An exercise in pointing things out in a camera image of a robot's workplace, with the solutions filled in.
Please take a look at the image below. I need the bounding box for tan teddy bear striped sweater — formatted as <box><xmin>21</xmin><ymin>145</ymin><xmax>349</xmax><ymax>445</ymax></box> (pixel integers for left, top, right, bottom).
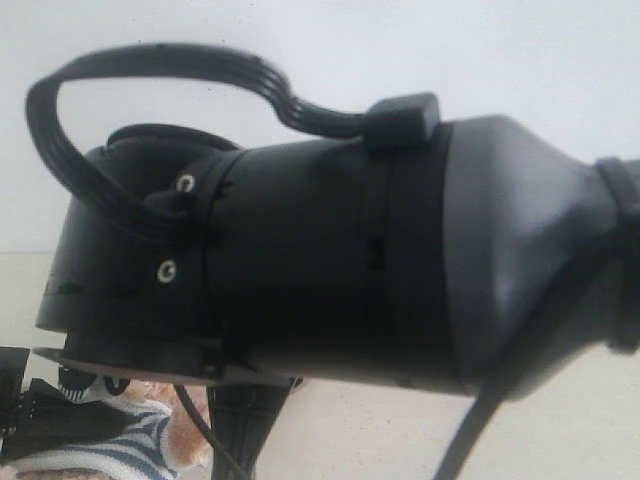
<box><xmin>1</xmin><ymin>377</ymin><xmax>211</xmax><ymax>479</ymax></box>

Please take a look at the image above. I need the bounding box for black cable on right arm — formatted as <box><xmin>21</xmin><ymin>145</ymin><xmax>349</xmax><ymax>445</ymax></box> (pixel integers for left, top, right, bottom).
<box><xmin>24</xmin><ymin>42</ymin><xmax>444</xmax><ymax>241</ymax></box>

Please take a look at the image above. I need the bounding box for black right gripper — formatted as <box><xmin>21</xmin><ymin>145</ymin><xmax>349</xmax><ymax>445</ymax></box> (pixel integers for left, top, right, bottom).
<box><xmin>37</xmin><ymin>124</ymin><xmax>300</xmax><ymax>386</ymax></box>

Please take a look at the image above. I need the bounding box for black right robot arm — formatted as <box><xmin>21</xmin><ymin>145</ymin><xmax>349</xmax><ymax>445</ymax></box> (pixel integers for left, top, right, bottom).
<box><xmin>37</xmin><ymin>115</ymin><xmax>639</xmax><ymax>479</ymax></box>

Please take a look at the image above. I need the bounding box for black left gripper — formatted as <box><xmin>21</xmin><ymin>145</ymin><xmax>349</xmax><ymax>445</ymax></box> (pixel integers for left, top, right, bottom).
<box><xmin>1</xmin><ymin>347</ymin><xmax>130</xmax><ymax>460</ymax></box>

